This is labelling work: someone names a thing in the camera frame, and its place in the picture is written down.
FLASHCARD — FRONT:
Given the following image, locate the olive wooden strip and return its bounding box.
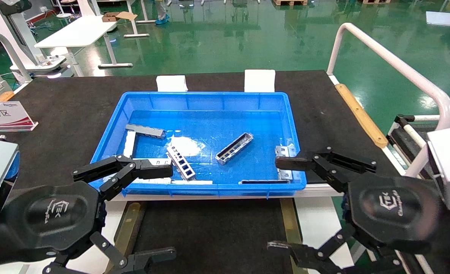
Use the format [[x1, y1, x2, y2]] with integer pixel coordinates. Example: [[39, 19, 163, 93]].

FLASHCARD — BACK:
[[280, 198, 306, 274]]

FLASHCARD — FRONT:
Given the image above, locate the silver channel part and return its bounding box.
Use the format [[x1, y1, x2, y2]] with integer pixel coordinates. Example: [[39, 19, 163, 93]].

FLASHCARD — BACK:
[[215, 132, 254, 166]]

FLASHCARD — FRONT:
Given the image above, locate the black cart frame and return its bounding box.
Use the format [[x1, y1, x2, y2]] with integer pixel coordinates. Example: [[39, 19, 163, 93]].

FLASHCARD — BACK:
[[386, 114, 431, 172]]

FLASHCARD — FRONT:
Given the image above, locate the white thin strip part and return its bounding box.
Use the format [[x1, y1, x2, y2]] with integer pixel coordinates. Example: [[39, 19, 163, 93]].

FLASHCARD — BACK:
[[171, 180, 213, 186]]

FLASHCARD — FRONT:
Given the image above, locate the blue plastic bin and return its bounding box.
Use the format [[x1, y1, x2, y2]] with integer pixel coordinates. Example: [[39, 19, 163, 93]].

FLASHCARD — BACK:
[[90, 91, 308, 198]]

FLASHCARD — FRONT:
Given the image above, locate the white floor board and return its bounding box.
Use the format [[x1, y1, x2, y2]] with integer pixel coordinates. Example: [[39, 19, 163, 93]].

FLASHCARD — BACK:
[[425, 11, 450, 27]]

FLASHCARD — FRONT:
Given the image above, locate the long tan wooden strip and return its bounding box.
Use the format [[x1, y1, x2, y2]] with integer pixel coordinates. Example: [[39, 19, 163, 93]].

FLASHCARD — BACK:
[[335, 83, 389, 149]]

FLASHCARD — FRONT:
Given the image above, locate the gray metal channel part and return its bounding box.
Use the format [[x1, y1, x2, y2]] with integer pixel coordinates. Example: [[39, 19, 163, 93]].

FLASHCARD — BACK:
[[125, 124, 167, 140]]

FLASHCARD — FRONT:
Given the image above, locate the white long metal part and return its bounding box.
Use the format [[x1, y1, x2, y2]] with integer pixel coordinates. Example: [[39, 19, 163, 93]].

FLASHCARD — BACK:
[[122, 131, 137, 158]]

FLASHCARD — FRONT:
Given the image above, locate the white machine stand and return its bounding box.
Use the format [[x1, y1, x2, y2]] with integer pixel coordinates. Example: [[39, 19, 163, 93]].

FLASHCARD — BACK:
[[0, 0, 73, 80]]

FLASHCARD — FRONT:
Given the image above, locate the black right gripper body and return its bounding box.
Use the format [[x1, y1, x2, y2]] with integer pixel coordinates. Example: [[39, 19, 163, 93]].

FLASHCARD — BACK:
[[343, 173, 445, 254]]

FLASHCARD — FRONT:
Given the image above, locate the white curved handrail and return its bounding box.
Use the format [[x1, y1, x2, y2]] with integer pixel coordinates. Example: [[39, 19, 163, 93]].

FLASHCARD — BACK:
[[326, 22, 450, 178]]

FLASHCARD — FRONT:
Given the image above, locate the black flat container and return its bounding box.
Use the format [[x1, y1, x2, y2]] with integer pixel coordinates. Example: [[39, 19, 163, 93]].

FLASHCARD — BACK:
[[133, 198, 297, 274]]

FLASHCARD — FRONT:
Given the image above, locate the white desk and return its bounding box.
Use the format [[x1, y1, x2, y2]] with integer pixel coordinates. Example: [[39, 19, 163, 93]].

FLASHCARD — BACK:
[[34, 15, 134, 77]]

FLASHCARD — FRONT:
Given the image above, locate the perforated silver metal part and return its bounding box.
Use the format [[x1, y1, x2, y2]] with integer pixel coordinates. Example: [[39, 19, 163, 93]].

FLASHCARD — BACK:
[[166, 146, 196, 181]]

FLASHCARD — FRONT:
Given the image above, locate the blue shoe cover foot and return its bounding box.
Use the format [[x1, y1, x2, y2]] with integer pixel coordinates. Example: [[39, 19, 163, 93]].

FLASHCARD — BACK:
[[155, 0, 170, 25]]

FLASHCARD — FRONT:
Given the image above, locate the black table mat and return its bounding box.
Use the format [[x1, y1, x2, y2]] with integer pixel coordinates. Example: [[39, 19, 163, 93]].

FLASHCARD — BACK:
[[0, 70, 405, 195]]

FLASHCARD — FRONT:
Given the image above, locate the white foam block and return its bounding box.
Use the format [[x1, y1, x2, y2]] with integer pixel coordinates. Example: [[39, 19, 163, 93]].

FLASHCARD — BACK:
[[156, 75, 188, 92], [244, 69, 276, 93]]

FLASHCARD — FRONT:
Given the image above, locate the red white sign placard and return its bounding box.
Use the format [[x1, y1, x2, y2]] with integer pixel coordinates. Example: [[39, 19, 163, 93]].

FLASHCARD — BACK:
[[0, 101, 39, 133]]

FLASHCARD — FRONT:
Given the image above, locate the gray curved rail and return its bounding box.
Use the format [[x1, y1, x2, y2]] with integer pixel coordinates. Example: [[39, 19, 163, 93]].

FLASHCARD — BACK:
[[0, 31, 33, 85]]

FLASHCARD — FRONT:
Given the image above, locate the white desk leg frame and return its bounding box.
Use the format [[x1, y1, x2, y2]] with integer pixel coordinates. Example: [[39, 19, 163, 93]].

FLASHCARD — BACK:
[[123, 0, 159, 39]]

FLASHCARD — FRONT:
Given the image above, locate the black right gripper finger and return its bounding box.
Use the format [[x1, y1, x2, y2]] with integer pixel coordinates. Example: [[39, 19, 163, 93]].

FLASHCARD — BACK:
[[267, 225, 405, 274], [275, 147, 377, 193]]

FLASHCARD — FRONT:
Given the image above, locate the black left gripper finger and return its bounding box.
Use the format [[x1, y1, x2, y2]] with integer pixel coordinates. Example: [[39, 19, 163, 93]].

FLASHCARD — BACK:
[[72, 155, 174, 202], [42, 231, 177, 274]]

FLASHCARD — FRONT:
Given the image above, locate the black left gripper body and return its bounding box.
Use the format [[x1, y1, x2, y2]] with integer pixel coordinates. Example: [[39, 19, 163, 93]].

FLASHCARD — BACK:
[[3, 181, 106, 253]]

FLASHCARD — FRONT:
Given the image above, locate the open cardboard box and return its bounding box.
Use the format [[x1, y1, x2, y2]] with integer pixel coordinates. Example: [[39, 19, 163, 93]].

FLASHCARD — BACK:
[[102, 11, 138, 23]]

